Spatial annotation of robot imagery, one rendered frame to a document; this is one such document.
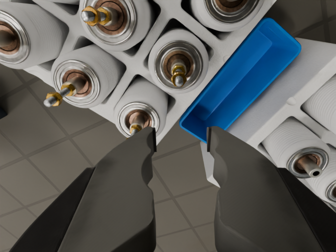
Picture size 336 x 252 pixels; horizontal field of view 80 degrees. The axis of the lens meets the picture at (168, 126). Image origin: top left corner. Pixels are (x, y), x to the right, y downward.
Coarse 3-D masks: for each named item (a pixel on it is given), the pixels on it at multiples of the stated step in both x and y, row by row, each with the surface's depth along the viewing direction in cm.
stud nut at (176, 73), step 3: (174, 72) 25; (177, 72) 24; (180, 72) 24; (183, 72) 24; (174, 75) 24; (177, 75) 24; (180, 75) 24; (183, 75) 24; (171, 78) 25; (174, 78) 25; (183, 78) 24; (186, 78) 25; (174, 81) 25; (183, 81) 25; (174, 84) 25; (183, 84) 25
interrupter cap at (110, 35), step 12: (84, 0) 27; (96, 0) 27; (108, 0) 27; (120, 0) 27; (132, 0) 27; (120, 12) 28; (132, 12) 28; (96, 24) 29; (120, 24) 29; (132, 24) 29; (96, 36) 29; (108, 36) 29; (120, 36) 29
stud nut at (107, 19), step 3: (99, 9) 25; (102, 9) 25; (105, 9) 25; (105, 12) 25; (108, 12) 25; (105, 15) 25; (108, 15) 25; (105, 18) 25; (108, 18) 25; (102, 21) 25; (105, 21) 25; (108, 21) 25; (102, 24) 25
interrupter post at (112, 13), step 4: (104, 8) 25; (108, 8) 25; (112, 8) 27; (112, 12) 26; (116, 12) 28; (112, 16) 26; (116, 16) 27; (112, 20) 26; (116, 20) 28; (108, 24) 26; (112, 24) 28
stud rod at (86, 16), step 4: (84, 12) 20; (88, 12) 20; (92, 12) 21; (100, 12) 24; (84, 16) 20; (88, 16) 20; (92, 16) 21; (100, 16) 23; (104, 16) 25; (84, 20) 21; (88, 20) 21; (92, 20) 22
